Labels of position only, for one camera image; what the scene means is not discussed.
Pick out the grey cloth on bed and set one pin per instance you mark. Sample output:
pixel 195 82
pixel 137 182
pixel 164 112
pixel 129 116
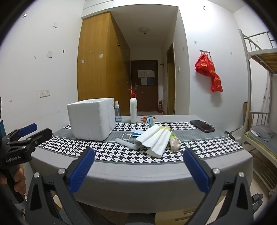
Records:
pixel 263 132

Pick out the dark brown door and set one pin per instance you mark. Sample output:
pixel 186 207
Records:
pixel 147 95

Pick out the red snack packet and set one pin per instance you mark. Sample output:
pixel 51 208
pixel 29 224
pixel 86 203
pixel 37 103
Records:
pixel 144 118

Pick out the blue spray bottle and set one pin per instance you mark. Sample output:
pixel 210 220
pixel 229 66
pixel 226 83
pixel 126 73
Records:
pixel 118 114

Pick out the white door notice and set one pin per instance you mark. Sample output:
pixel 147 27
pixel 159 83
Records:
pixel 142 73
pixel 151 73
pixel 144 81

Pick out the white wall socket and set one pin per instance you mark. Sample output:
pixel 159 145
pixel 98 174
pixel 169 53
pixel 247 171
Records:
pixel 42 93
pixel 47 93

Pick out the white pump bottle red cap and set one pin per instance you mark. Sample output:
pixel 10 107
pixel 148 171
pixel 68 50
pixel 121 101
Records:
pixel 133 110

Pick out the blue face mask bundle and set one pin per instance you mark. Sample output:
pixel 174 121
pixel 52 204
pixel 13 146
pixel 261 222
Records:
pixel 136 133

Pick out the wooden side door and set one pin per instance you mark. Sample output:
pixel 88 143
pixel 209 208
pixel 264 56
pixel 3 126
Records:
pixel 171 82

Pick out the dark slipper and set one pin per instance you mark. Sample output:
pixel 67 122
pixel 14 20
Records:
pixel 257 201

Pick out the wooden wardrobe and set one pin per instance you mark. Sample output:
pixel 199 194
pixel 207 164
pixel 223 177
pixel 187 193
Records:
pixel 95 65

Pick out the white foam box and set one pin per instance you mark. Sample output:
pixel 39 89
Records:
pixel 90 121

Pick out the leaning wooden board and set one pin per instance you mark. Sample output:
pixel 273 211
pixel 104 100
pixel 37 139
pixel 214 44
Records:
pixel 246 114

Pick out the blue door notice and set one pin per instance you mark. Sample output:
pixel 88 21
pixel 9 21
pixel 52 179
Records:
pixel 149 81

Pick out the metal wall hook rack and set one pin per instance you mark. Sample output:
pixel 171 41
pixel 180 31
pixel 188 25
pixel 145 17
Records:
pixel 205 52

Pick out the green tissue packet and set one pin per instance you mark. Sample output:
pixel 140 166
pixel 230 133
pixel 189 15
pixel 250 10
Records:
pixel 174 142

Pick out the black smartphone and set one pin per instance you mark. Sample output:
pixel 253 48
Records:
pixel 202 126

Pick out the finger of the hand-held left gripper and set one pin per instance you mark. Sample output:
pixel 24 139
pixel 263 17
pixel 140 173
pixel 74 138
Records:
pixel 40 135
pixel 28 128

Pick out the ceiling lamp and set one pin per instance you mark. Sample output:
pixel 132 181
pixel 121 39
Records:
pixel 144 29

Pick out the red fire extinguisher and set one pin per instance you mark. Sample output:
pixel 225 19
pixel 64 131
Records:
pixel 160 107

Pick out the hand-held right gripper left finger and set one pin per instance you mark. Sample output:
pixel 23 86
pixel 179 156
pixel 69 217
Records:
pixel 82 171

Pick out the houndstooth tablecloth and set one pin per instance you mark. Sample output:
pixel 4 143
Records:
pixel 108 155

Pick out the metal bunk bed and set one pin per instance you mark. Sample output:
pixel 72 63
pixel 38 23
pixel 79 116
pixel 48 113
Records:
pixel 263 56

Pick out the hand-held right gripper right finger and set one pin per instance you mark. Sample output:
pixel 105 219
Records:
pixel 195 171

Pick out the person's left hand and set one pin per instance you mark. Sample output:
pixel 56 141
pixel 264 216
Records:
pixel 19 179

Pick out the red plastic bag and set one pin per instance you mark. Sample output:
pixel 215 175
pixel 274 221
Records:
pixel 217 84
pixel 204 65

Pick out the grey cloth covered table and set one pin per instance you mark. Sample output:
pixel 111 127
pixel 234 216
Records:
pixel 134 183

